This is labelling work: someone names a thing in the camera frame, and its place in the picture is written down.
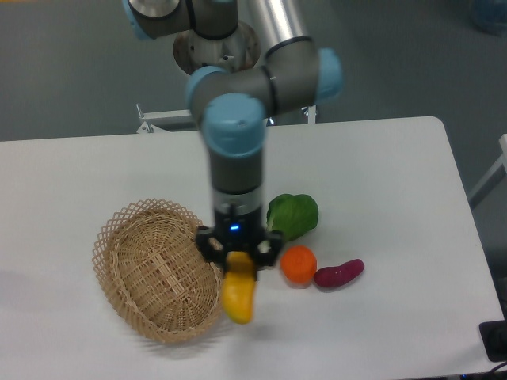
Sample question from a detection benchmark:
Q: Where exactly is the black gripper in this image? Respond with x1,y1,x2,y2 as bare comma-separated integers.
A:
195,211,284,279

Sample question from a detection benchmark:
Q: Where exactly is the yellow mango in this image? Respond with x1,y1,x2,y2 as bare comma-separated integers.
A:
222,251,257,325

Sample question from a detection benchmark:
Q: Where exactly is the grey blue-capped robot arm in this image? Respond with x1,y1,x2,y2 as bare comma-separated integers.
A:
185,1,343,273

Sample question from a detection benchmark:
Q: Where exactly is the woven wicker basket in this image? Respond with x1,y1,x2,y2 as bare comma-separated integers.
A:
92,199,223,344

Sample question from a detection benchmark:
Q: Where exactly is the orange fruit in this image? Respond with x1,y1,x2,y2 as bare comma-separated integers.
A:
280,245,318,285

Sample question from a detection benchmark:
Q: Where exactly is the green bok choy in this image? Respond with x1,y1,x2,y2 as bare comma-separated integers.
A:
266,194,319,241

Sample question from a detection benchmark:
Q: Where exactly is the purple sweet potato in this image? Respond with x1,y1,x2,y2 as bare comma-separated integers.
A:
313,259,365,288

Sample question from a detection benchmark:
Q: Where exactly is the black device at table edge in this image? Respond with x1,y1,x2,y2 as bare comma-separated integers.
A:
478,320,506,363

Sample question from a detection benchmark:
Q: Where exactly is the white furniture leg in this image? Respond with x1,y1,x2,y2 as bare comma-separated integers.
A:
467,134,506,210

